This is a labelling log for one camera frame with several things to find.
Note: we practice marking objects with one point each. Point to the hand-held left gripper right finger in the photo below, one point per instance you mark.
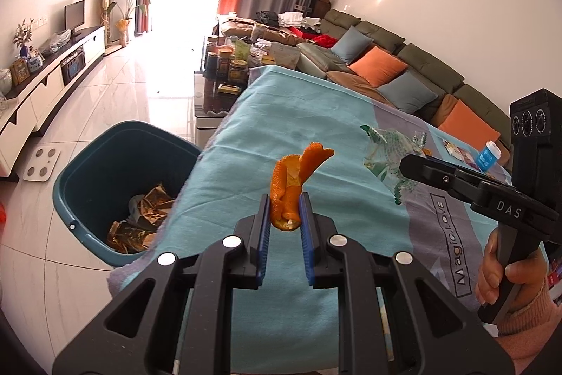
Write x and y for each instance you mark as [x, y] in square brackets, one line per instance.
[306, 243]

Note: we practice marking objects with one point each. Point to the white ceramic jar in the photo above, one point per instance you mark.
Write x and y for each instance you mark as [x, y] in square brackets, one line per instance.
[5, 83]

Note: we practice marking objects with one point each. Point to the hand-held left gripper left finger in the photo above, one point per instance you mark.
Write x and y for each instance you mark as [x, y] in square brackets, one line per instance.
[263, 243]

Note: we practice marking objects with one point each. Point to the large orange cushion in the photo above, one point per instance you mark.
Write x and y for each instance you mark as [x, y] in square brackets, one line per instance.
[377, 65]

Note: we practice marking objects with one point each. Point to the large brown foil wrapper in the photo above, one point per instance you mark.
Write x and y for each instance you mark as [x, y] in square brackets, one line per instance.
[153, 203]

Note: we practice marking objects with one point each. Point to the white and black TV cabinet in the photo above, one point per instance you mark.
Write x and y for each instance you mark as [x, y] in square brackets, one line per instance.
[39, 85]

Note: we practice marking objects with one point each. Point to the olive and brown sofa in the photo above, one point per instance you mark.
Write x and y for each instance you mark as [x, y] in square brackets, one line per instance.
[421, 58]

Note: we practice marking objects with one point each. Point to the tall leafy potted plant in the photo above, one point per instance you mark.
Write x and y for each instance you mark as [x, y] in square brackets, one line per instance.
[123, 28]

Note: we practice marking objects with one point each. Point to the pile of white clothes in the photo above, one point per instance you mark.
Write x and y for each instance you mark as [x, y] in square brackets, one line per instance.
[296, 20]

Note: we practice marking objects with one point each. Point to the black glass-front appliance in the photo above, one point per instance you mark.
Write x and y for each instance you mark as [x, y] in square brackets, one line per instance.
[72, 66]

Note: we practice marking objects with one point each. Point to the red cloth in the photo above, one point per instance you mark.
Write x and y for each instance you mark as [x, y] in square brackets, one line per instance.
[322, 41]

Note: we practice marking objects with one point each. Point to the teal plastic trash bin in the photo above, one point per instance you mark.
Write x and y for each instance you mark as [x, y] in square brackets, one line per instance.
[88, 164]

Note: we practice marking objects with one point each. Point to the small orange cushion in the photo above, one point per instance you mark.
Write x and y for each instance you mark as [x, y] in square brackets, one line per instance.
[467, 124]

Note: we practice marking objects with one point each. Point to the glass coffee table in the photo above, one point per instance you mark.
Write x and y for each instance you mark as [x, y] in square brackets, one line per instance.
[210, 105]

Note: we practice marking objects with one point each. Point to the small blue-label bottle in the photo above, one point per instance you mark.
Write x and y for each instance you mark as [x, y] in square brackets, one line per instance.
[488, 157]

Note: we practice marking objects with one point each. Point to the white bathroom scale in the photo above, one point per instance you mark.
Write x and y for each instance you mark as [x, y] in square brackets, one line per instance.
[41, 164]

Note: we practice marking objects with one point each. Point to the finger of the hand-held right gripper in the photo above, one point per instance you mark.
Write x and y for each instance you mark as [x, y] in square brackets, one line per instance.
[439, 177]

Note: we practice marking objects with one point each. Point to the blue vase with branches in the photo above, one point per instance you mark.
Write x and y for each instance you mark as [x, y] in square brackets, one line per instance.
[33, 61]

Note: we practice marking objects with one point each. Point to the person's right hand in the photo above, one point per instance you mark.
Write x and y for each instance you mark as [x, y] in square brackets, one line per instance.
[529, 278]

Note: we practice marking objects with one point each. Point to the plastic-wrapped bundle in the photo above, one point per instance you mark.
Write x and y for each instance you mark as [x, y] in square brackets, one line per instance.
[57, 41]

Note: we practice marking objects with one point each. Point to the brown paper bag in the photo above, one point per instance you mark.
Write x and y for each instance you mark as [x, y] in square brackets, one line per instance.
[284, 56]

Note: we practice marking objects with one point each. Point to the blue cushion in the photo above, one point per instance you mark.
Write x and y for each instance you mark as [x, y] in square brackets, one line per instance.
[351, 44]
[406, 91]

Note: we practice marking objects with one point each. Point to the black monitor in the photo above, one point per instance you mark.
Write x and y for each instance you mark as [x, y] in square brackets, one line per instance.
[74, 15]

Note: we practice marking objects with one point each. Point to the clear green-printed plastic wrapper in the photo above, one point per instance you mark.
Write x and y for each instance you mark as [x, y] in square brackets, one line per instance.
[390, 151]

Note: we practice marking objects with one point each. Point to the pile of dark clothes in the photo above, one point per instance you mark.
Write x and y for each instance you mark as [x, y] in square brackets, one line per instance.
[268, 18]

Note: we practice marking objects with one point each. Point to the brown boxes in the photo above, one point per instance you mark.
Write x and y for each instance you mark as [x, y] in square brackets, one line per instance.
[320, 1]

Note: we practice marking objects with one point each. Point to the wooden picture frame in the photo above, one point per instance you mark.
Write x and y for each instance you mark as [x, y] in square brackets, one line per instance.
[19, 72]

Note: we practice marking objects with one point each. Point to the small printed sachets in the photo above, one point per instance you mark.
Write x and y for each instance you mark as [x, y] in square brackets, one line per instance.
[459, 153]

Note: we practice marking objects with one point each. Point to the orange peel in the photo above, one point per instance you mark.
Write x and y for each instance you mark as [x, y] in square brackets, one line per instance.
[285, 181]

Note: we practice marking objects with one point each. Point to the teal and grey tablecloth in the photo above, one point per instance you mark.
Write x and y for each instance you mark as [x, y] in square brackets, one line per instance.
[263, 116]

